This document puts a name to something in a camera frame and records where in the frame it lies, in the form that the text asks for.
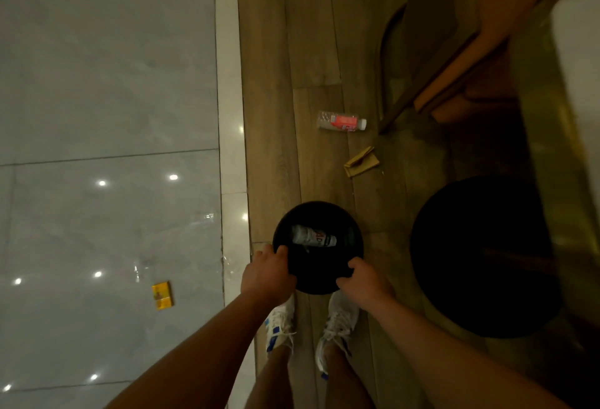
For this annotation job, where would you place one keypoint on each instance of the person's right thumb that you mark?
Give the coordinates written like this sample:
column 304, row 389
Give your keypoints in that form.
column 355, row 265

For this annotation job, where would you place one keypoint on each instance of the brown upholstered chair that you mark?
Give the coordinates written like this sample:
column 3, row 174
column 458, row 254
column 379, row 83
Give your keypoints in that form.
column 468, row 38

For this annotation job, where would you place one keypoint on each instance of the white bottle in bin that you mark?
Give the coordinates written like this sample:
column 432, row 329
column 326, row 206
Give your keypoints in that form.
column 313, row 237

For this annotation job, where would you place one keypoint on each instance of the crumpled yellow paper piece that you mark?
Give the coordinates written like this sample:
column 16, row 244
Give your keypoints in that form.
column 360, row 163

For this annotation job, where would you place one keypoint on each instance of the person's white sneaker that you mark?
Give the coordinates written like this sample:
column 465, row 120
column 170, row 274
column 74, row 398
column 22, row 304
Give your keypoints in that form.
column 335, row 329
column 280, row 324

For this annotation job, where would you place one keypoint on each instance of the glass table top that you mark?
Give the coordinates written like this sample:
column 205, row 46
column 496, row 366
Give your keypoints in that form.
column 558, row 141

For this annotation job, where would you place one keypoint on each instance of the black round trash bin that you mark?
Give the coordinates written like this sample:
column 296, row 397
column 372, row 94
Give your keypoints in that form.
column 318, row 254

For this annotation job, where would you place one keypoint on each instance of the person's left hand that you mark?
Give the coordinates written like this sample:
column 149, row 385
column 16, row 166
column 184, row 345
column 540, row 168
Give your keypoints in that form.
column 265, row 277

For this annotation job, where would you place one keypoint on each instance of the person's left forearm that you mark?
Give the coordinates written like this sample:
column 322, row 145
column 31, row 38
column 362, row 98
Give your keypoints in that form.
column 197, row 356

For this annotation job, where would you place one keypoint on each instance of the yellow flat packet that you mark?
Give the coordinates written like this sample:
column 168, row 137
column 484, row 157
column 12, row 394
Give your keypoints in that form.
column 162, row 295

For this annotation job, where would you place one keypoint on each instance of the person's left leg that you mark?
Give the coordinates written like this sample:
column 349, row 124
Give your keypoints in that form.
column 271, row 380

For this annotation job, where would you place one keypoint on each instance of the person's right forearm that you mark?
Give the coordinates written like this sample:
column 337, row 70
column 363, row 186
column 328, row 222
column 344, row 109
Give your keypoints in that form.
column 450, row 361

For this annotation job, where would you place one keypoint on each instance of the person's left thumb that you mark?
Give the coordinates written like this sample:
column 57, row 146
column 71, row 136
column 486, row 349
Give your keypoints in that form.
column 283, row 256

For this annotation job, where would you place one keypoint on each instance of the person's right leg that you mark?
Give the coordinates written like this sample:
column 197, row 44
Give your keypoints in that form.
column 345, row 380

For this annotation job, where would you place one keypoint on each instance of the black round table base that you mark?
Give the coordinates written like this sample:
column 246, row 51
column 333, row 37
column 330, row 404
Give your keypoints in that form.
column 483, row 256

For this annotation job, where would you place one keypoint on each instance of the person's leg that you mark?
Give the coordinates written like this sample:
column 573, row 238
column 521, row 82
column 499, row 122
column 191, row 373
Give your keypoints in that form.
column 271, row 380
column 345, row 380

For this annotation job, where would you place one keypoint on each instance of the person's right white sneaker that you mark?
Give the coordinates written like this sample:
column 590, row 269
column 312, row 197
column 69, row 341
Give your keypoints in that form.
column 335, row 329

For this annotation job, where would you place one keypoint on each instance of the person's right hand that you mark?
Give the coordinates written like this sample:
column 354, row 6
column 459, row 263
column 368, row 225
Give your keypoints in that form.
column 366, row 285

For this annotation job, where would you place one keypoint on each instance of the clear plastic bottle red label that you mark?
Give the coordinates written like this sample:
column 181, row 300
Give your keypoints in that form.
column 341, row 122

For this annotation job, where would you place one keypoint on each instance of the person's left white sneaker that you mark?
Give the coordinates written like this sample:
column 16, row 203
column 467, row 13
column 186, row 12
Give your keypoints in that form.
column 280, row 324

